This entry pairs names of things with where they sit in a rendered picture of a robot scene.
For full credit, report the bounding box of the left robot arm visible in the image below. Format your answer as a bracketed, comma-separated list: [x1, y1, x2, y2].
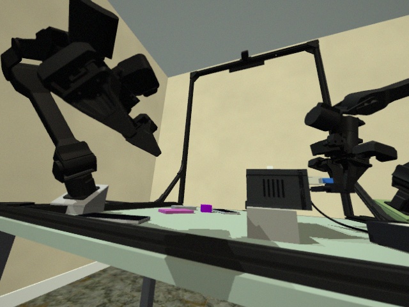
[304, 78, 409, 216]

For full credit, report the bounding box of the pink flat rectangular slab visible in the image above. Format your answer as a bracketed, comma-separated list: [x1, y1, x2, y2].
[158, 209, 194, 214]

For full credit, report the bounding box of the purple block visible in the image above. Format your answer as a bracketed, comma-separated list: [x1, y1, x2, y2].
[201, 204, 212, 212]

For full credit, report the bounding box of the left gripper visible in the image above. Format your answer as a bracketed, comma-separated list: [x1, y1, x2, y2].
[308, 131, 397, 191]

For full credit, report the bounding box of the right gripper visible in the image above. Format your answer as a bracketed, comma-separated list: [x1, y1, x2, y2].
[37, 42, 162, 157]

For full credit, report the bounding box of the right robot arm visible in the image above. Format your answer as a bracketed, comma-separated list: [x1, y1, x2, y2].
[1, 0, 160, 200]

